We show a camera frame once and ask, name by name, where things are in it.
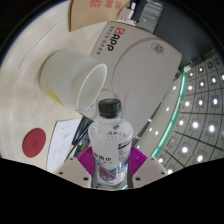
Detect small white power block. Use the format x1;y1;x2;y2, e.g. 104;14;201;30
118;8;138;24

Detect flat round red coaster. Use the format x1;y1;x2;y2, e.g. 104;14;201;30
21;127;48;159

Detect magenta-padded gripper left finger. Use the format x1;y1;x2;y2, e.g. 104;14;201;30
53;145;98;190

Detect white copy paper carton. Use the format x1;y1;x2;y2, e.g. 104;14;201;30
89;20;184;138

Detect white paper cup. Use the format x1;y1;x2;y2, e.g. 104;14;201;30
39;49;108;114

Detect recessed ceiling lights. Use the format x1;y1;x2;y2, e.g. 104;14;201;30
146;56;224;175

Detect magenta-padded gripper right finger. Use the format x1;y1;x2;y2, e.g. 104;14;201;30
123;145;169;190

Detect black power adapter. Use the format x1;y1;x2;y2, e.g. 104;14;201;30
134;0;165;34

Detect white printed paper sheet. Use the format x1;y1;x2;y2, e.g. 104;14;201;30
45;117;84;174

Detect clear plastic water bottle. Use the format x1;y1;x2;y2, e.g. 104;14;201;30
87;98;134;190

